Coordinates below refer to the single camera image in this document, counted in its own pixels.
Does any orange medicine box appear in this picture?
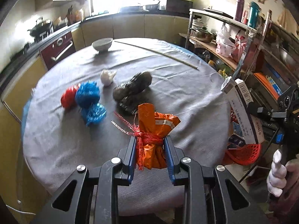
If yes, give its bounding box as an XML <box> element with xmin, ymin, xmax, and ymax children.
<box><xmin>221</xmin><ymin>76</ymin><xmax>265</xmax><ymax>144</ymax></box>

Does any orange snack wrapper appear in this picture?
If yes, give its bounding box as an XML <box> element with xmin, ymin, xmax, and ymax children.
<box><xmin>110</xmin><ymin>103</ymin><xmax>181</xmax><ymax>171</ymax></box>

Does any black plastic bag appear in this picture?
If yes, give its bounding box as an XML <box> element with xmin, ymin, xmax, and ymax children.
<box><xmin>112</xmin><ymin>71</ymin><xmax>152</xmax><ymax>115</ymax></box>

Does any blue plastic bag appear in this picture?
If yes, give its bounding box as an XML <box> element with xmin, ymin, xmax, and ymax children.
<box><xmin>75</xmin><ymin>81</ymin><xmax>107</xmax><ymax>126</ymax></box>

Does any red plastic bag ball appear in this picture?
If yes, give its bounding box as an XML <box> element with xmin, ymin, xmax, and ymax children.
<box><xmin>60</xmin><ymin>85</ymin><xmax>79</xmax><ymax>109</ymax></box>

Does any white tissue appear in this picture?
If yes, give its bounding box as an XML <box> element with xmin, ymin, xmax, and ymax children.
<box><xmin>100</xmin><ymin>69</ymin><xmax>117</xmax><ymax>87</ymax></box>

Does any white gloved right hand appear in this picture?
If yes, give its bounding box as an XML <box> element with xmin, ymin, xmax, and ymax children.
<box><xmin>266</xmin><ymin>150</ymin><xmax>298</xmax><ymax>198</ymax></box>

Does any red plastic basket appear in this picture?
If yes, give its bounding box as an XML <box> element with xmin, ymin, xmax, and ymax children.
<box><xmin>222</xmin><ymin>108</ymin><xmax>261</xmax><ymax>166</ymax></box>

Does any grey tablecloth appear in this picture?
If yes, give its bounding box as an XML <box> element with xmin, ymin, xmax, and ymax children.
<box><xmin>23</xmin><ymin>38</ymin><xmax>230</xmax><ymax>193</ymax></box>

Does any metal storage shelf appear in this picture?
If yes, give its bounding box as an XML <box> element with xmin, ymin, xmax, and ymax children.
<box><xmin>180</xmin><ymin>9</ymin><xmax>298</xmax><ymax>99</ymax></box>

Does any white pink plastic bag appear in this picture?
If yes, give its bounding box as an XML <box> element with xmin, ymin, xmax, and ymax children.
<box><xmin>216</xmin><ymin>25</ymin><xmax>236</xmax><ymax>58</ymax></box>

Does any teal thermos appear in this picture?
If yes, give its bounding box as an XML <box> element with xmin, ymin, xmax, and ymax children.
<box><xmin>247</xmin><ymin>1</ymin><xmax>260</xmax><ymax>29</ymax></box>

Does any steel pot on shelf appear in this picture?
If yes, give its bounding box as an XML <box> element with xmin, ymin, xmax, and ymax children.
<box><xmin>195</xmin><ymin>27</ymin><xmax>214</xmax><ymax>43</ymax></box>

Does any purple thermos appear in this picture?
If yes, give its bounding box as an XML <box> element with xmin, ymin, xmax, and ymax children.
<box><xmin>235</xmin><ymin>0</ymin><xmax>244</xmax><ymax>22</ymax></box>

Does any long wooden stick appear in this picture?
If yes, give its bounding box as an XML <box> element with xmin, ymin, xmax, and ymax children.
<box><xmin>114</xmin><ymin>40</ymin><xmax>199</xmax><ymax>70</ymax></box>

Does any white ceramic bowl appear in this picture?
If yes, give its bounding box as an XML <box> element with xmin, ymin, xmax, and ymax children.
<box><xmin>92</xmin><ymin>38</ymin><xmax>113</xmax><ymax>52</ymax></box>

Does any dark red oven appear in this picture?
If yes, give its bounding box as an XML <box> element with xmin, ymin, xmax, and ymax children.
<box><xmin>40</xmin><ymin>32</ymin><xmax>76</xmax><ymax>70</ymax></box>

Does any black microwave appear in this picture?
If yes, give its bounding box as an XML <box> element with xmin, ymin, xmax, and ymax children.
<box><xmin>159</xmin><ymin>0</ymin><xmax>193</xmax><ymax>14</ymax></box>

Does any black wok with lid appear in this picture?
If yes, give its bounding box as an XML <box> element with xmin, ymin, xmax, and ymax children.
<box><xmin>28</xmin><ymin>17</ymin><xmax>54</xmax><ymax>41</ymax></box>

